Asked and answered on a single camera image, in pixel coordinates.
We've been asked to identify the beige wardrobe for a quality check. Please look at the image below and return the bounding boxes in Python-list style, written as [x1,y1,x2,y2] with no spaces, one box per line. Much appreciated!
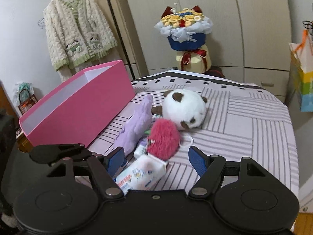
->
[120,0,294,103]

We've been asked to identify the beige wooden panel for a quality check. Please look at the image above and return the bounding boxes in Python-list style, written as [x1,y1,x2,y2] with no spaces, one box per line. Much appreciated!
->
[94,0,147,76]

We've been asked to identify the white plastic bag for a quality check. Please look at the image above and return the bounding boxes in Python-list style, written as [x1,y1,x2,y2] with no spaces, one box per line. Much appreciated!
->
[13,82,35,103]

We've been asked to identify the black clothes rack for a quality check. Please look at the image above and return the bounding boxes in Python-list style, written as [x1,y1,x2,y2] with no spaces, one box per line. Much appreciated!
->
[55,0,136,79]

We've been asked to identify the brown woven basket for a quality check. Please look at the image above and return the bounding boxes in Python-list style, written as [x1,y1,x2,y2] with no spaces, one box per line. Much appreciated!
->
[18,89,38,115]

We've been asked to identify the yellow flower bouquet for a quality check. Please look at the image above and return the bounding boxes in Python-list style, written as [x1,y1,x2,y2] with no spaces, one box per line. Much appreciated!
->
[155,5,214,74]

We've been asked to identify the white tissue pack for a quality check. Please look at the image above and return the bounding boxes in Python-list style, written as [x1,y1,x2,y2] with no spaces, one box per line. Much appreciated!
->
[114,155,168,195]

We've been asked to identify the dark brown seat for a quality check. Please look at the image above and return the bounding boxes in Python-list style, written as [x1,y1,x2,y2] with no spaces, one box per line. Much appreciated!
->
[205,66,225,79]

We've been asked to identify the purple plush toy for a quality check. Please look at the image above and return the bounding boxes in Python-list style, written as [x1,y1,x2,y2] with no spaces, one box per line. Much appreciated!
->
[113,95,153,156]

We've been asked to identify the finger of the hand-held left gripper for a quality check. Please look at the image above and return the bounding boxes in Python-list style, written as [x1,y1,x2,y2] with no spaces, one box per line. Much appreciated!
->
[29,144,104,165]

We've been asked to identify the fluffy white pants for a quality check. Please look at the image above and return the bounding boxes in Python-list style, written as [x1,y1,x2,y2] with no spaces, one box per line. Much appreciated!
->
[57,56,103,82]

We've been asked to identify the white brown panda plush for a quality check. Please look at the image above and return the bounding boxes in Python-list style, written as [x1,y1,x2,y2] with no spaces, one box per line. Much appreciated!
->
[151,89,208,131]

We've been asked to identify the small white bottle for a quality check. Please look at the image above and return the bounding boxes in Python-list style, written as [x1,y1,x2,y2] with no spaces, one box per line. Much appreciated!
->
[133,137,151,158]

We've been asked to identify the colourful paper gift bag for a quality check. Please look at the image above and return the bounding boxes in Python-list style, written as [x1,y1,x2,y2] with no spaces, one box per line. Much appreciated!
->
[289,29,313,113]

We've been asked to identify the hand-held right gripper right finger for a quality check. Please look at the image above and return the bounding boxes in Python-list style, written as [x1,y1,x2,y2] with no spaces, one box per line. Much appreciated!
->
[188,146,269,199]

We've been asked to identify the red fluffy plush toy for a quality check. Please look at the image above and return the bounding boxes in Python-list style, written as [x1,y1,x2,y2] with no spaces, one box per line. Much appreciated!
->
[146,119,181,159]

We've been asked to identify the fluffy white green cardigan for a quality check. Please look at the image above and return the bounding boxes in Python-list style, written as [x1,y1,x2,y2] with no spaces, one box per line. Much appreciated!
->
[43,0,118,72]

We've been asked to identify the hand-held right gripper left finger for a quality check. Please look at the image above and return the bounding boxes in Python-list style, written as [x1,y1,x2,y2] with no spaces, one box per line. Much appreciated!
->
[46,147,128,200]

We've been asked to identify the pink cardboard box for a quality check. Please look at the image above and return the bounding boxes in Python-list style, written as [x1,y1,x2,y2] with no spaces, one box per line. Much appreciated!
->
[19,60,136,148]

